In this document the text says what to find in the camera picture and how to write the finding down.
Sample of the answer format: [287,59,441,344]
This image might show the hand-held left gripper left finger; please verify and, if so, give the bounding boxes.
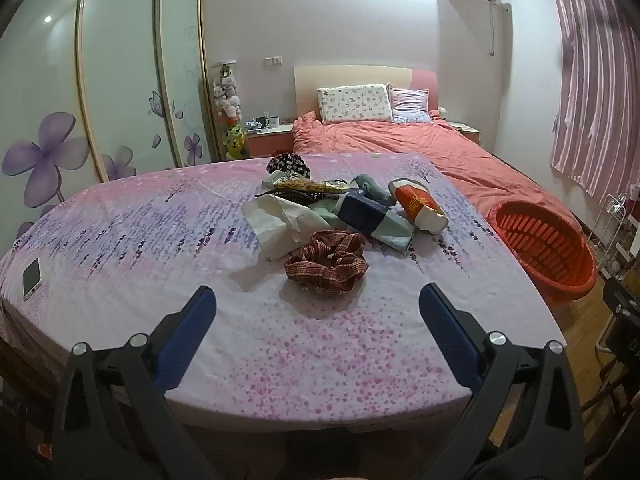
[50,285,218,480]

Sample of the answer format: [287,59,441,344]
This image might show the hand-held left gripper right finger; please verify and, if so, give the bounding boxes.
[419,282,586,480]

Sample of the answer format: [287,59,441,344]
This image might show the orange plastic basket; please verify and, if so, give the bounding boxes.
[487,200,598,307]

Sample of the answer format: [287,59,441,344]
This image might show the white cloth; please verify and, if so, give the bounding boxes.
[242,194,331,261]

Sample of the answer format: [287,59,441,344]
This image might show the yellow snack wrapper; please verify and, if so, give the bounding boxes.
[256,170,353,200]

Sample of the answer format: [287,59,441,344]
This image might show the pink floral tablecloth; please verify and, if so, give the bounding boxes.
[0,152,568,433]

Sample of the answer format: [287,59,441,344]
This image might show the pale green packet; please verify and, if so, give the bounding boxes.
[312,199,416,253]

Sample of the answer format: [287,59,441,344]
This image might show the red and white paper cup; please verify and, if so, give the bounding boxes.
[388,179,448,234]

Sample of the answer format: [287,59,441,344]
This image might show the red plaid scrunchie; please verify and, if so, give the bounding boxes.
[284,230,370,295]

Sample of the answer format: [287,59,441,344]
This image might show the grey-green cloth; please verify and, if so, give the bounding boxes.
[350,174,398,207]

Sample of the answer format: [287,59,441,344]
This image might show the white smartphone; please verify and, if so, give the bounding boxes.
[22,257,43,302]

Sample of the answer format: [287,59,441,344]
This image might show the dark wooden chair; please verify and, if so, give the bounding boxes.
[575,275,640,461]

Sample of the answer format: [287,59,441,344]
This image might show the bed with salmon duvet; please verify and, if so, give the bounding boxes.
[291,112,583,231]

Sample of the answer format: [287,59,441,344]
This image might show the black floral cloth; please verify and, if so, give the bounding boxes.
[266,154,312,181]

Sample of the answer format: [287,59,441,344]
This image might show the green plush toy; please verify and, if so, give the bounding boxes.
[223,122,248,161]

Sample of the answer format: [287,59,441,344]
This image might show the pink nightstand with mugs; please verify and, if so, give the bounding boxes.
[244,125,296,161]

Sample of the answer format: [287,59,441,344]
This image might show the pink striped pillow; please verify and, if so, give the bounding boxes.
[388,86,432,124]

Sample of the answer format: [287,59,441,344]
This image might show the hanging plush toy column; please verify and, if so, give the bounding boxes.
[212,61,243,126]

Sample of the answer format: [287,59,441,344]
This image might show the white floral pillow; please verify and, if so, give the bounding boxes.
[316,84,394,126]

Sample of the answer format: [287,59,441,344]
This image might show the beige and pink headboard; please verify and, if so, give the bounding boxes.
[293,64,441,116]

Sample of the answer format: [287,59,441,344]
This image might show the sliding wardrobe with purple flowers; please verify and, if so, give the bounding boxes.
[0,0,221,241]

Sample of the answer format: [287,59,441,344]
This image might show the pink striped curtain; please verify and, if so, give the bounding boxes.
[547,0,640,201]

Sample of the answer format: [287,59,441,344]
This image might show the white wire rack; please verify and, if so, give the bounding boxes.
[592,192,638,281]

